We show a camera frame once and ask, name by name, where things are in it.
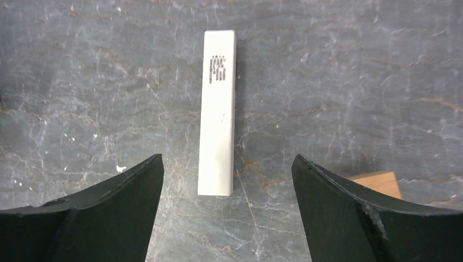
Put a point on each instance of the brown wooden block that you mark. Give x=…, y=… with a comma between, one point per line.
x=384, y=182

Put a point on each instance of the white black remote control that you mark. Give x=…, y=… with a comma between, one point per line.
x=217, y=117

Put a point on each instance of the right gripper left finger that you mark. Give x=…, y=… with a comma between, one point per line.
x=109, y=221

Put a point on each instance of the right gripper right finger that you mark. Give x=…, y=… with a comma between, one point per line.
x=345, y=221

